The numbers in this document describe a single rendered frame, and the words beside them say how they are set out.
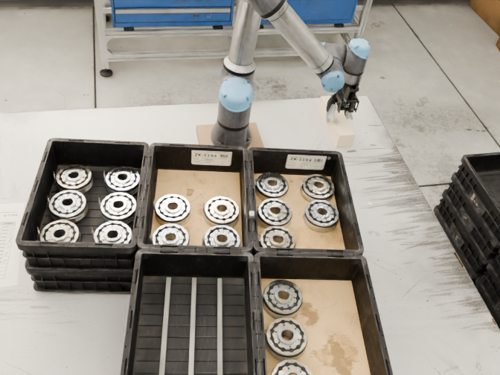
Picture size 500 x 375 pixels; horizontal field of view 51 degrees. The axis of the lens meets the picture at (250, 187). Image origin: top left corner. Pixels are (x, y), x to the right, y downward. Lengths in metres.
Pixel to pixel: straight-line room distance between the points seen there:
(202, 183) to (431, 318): 0.80
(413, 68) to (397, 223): 2.29
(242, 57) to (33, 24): 2.43
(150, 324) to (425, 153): 2.30
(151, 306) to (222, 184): 0.47
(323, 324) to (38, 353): 0.74
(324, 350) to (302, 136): 0.96
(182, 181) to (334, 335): 0.66
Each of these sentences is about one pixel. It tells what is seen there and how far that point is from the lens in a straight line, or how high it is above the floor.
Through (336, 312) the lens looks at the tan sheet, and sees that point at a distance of 1.44.
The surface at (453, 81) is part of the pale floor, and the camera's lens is 4.02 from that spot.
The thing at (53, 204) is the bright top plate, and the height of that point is 0.86.
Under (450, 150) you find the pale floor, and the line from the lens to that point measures 3.40.
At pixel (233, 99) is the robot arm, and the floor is 0.94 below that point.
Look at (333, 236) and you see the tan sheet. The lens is 1.58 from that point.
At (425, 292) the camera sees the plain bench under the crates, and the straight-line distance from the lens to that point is 1.73.
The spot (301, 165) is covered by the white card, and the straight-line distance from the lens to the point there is 1.70.
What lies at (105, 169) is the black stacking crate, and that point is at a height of 0.83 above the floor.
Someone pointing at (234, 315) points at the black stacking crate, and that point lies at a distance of 1.39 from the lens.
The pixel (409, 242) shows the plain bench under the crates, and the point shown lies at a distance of 1.83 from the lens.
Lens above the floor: 2.04
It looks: 47 degrees down
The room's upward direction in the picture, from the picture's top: 9 degrees clockwise
